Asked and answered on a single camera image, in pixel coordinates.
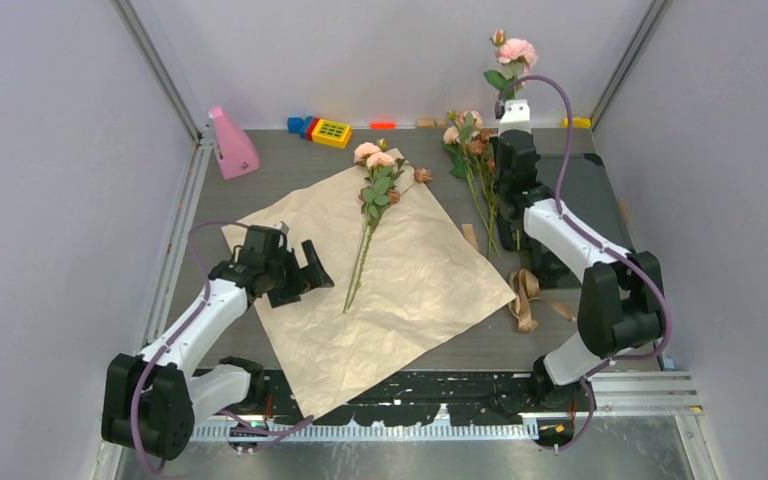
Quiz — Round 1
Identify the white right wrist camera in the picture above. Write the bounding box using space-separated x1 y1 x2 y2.
497 99 532 135

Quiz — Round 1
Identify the pink plastic wedge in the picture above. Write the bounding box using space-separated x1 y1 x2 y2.
209 106 261 180

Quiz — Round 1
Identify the dark grey hard case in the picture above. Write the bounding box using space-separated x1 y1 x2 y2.
496 154 634 289

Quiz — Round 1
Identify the yellow corner block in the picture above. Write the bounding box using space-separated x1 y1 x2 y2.
560 117 592 129

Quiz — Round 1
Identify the red toy brick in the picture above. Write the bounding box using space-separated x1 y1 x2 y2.
304 116 320 141

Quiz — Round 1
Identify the blue toy brick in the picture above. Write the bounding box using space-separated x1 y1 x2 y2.
287 116 310 139

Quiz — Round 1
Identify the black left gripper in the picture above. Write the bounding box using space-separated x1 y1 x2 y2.
264 241 332 308

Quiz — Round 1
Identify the peach wrapping paper sheet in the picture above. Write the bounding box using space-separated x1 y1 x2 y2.
210 142 513 417

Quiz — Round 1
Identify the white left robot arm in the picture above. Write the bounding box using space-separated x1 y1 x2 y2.
100 222 334 461

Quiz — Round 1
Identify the orange flat block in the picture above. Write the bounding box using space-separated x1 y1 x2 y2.
369 121 397 130

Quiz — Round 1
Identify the tan ribbon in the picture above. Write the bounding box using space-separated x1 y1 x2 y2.
460 223 577 334

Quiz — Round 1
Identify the pink and brown rose stem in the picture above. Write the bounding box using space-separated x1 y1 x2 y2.
342 139 433 313

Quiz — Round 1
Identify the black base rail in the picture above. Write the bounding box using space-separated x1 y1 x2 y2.
218 356 597 429

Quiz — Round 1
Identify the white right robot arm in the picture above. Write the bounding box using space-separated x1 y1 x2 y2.
491 130 671 411

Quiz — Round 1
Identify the yellow toy brick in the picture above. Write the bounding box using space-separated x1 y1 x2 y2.
310 118 352 149

